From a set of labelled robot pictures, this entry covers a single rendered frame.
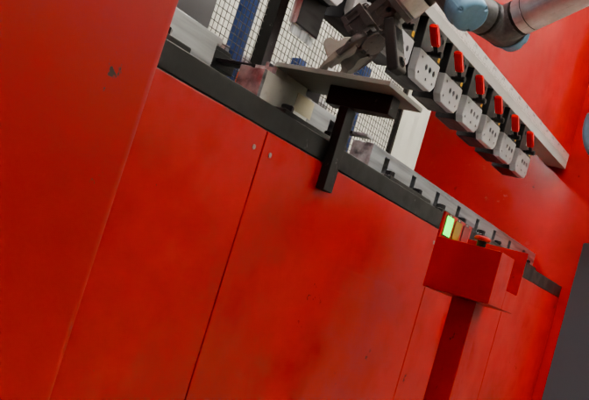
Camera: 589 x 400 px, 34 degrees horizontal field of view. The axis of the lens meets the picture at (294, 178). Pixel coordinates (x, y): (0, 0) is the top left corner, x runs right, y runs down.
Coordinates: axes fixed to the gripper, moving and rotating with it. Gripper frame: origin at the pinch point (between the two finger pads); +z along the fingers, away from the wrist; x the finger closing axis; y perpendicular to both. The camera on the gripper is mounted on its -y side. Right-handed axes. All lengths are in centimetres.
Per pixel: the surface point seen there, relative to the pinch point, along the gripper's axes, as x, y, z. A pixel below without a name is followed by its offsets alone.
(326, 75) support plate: 9.3, -5.1, -0.6
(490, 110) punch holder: -111, 20, -16
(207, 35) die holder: 36.2, 1.0, 8.7
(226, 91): 42.1, -15.1, 9.1
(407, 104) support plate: -2.9, -15.1, -9.0
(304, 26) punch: 2.5, 11.9, -1.3
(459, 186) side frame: -214, 46, 18
